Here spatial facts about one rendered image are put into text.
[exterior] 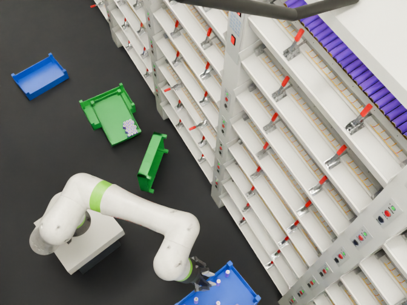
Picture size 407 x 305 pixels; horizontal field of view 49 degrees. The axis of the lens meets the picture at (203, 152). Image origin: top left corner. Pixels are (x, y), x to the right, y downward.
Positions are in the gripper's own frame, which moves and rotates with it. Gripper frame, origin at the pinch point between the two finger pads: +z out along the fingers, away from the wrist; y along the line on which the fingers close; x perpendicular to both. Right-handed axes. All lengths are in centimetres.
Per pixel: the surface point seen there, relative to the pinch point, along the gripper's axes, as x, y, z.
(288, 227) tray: 36.0, -12.6, 1.7
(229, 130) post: 25, -54, -16
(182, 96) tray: -2, -96, 7
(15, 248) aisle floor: -116, -45, 14
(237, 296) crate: 4.7, 5.9, 17.4
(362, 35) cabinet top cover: 76, -20, -90
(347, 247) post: 57, 7, -28
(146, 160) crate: -38, -79, 29
